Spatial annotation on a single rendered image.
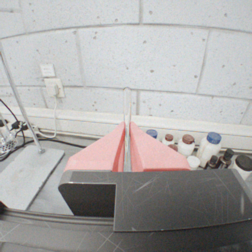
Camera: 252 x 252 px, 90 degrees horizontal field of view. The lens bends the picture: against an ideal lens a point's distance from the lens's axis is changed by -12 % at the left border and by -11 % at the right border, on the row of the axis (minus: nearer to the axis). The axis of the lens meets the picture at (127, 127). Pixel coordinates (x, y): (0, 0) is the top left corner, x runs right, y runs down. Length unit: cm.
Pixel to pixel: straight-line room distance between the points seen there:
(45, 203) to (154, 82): 55
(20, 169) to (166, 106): 62
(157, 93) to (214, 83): 21
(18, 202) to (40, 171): 13
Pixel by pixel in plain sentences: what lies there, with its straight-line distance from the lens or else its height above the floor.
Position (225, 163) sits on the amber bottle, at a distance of 56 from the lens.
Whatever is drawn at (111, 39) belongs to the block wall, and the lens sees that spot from 55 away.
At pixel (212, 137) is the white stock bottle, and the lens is 54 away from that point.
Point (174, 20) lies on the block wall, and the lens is 54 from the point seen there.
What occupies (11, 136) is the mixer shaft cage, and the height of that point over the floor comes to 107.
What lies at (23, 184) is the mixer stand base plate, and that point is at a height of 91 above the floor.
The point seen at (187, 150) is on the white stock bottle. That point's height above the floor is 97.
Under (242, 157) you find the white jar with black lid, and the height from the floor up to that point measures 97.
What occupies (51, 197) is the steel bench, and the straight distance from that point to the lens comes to 53.
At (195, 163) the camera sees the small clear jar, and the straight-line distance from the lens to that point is 54.
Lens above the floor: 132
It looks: 35 degrees down
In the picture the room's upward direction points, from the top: straight up
